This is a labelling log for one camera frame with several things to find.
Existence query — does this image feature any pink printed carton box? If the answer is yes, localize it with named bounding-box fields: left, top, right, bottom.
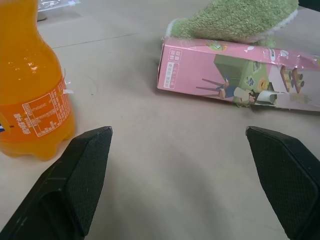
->
left=156, top=36, right=320, bottom=112

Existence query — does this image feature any clear plastic bag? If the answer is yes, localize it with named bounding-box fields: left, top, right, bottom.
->
left=37, top=0, right=81, bottom=12

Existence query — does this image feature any orange soda bottle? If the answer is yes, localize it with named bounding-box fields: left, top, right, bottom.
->
left=0, top=0, right=77, bottom=161

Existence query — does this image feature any black object at corner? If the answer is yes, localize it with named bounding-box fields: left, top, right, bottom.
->
left=298, top=0, right=320, bottom=13

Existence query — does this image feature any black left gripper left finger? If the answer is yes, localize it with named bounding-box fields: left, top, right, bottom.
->
left=0, top=126, right=113, bottom=240

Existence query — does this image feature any green plush toy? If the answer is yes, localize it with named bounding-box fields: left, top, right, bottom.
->
left=164, top=0, right=300, bottom=48

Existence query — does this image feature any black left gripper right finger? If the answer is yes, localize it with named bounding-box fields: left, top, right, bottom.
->
left=245, top=125, right=320, bottom=240

